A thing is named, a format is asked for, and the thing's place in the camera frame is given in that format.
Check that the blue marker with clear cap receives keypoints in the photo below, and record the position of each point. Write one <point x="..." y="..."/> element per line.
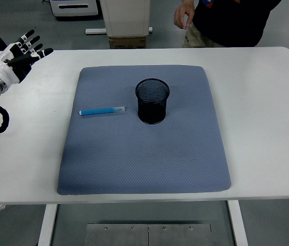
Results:
<point x="98" y="111"/>

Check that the person's hand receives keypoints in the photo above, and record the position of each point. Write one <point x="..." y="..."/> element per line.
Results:
<point x="182" y="15"/>

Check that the blue-grey textured mat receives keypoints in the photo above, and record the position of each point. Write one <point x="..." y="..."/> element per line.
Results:
<point x="134" y="153"/>

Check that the black mesh pen holder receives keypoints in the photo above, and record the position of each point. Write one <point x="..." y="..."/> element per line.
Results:
<point x="152" y="112"/>

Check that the person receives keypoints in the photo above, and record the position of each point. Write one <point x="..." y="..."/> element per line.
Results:
<point x="231" y="23"/>

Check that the white appliance with black slot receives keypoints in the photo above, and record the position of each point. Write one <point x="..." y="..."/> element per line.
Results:
<point x="75" y="12"/>

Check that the white column stand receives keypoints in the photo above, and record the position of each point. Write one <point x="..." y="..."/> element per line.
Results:
<point x="126" y="18"/>

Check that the brown cardboard box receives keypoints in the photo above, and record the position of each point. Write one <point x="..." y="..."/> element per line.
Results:
<point x="127" y="42"/>

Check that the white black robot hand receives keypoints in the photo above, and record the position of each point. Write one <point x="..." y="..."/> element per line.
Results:
<point x="7" y="69"/>

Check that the white table leg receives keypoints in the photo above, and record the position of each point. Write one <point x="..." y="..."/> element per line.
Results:
<point x="47" y="225"/>
<point x="238" y="225"/>

